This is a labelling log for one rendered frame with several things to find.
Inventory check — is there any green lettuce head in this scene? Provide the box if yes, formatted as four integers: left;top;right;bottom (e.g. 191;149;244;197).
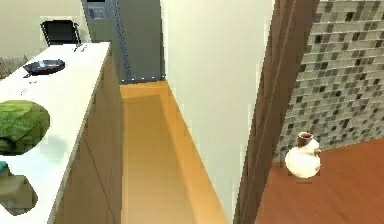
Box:
0;100;51;157

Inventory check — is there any grey fridge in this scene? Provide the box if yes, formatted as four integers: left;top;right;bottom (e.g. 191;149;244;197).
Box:
81;0;166;85

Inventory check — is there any white round vase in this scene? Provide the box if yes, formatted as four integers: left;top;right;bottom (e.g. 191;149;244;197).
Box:
284;131;323;180

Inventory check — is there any white-topped brown kitchen counter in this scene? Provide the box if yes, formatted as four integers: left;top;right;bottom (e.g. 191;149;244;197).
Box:
0;41;125;224

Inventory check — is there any black frying pan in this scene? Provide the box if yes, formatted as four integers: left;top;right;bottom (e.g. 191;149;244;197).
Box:
22;59;67;79

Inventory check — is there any brown door frame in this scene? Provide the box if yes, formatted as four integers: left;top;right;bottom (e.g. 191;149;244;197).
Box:
232;0;320;224

